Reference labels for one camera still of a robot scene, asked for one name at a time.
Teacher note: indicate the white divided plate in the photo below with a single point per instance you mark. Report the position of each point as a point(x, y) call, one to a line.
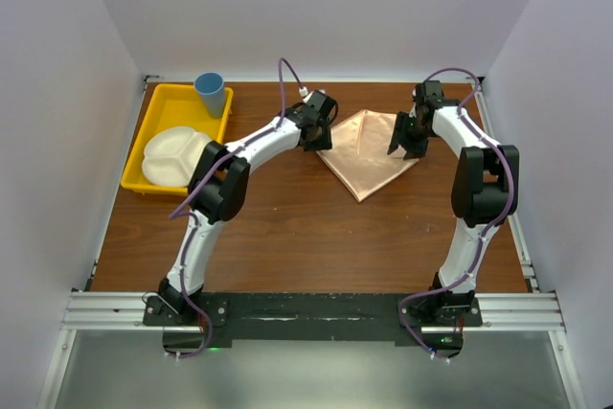
point(170, 157)

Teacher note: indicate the peach cloth napkin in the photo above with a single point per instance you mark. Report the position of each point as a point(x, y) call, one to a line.
point(359, 158)

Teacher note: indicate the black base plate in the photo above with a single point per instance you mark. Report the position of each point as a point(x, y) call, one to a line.
point(439, 322)

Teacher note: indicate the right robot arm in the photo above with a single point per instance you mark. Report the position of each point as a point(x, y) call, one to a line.
point(483, 195)

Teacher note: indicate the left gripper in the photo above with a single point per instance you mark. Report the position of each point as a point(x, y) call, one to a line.
point(324, 144)

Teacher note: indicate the blue plastic cup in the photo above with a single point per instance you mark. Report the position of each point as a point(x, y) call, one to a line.
point(210, 87)

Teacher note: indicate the yellow plastic tray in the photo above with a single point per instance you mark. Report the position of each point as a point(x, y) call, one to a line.
point(171, 104)

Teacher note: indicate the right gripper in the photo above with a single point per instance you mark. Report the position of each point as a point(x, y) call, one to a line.
point(401, 121)

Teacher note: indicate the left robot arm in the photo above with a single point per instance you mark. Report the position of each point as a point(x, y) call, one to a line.
point(217, 191)

